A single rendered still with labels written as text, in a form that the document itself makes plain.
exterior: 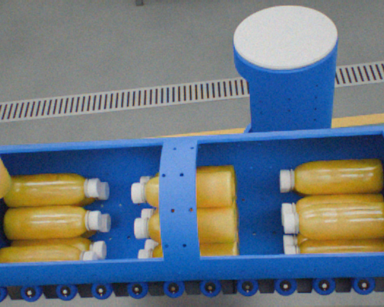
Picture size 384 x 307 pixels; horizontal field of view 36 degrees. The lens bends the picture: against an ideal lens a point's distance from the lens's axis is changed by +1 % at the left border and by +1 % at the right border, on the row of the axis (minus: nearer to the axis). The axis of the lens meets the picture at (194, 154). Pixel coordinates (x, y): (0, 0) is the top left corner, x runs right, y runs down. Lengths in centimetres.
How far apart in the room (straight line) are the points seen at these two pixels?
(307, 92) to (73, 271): 82
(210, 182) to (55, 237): 36
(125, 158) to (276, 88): 51
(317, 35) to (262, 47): 15
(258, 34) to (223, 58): 162
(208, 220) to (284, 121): 64
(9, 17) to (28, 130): 109
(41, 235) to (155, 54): 225
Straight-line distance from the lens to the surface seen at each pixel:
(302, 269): 110
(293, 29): 168
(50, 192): 124
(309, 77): 160
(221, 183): 110
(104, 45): 354
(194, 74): 320
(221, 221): 110
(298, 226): 112
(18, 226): 127
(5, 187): 109
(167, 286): 123
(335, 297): 126
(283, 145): 124
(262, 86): 161
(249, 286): 122
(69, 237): 127
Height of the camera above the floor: 202
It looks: 47 degrees down
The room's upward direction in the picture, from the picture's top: 10 degrees counter-clockwise
